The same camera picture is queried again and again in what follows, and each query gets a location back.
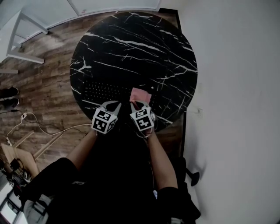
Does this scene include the person's black clothing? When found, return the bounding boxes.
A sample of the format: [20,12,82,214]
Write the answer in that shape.
[19,124,202,224]

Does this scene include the black office chair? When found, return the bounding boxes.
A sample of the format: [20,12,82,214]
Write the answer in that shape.
[175,157,201,187]

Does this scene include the thin black cable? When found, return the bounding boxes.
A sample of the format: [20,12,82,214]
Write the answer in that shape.
[0,108,88,134]

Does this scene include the white desk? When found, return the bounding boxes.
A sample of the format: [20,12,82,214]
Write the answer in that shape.
[0,10,49,74]

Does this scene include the long white cable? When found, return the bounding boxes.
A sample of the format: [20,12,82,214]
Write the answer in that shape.
[24,112,93,135]

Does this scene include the person's left forearm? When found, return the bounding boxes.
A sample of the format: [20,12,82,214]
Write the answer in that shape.
[65,130,98,172]

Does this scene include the light wooden table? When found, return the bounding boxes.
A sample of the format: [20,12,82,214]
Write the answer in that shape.
[1,131,64,178]

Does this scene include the black devices with cables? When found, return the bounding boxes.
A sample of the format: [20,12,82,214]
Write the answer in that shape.
[0,158,34,189]

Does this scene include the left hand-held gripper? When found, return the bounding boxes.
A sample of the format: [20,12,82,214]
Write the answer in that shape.
[91,100,123,135]

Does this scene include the black keyboard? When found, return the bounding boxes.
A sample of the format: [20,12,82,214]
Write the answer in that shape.
[83,80,158,106]

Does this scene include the thin white gripper cable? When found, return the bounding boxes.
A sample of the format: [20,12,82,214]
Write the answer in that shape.
[136,130,156,189]

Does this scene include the grey strapped bag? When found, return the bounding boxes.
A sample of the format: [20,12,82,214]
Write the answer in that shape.
[23,193,54,224]

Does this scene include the person's right forearm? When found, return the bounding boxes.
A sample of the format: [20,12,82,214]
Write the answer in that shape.
[147,129,179,190]

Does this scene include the dark framed screen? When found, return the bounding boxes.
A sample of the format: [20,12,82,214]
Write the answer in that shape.
[0,189,23,224]

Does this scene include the pink cloth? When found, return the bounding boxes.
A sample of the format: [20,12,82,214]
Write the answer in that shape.
[129,87,152,110]

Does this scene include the white framed glass partition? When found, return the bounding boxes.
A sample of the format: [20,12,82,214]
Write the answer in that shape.
[0,0,161,32]

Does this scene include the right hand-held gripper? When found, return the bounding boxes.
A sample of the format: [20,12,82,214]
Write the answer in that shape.
[130,101,157,132]

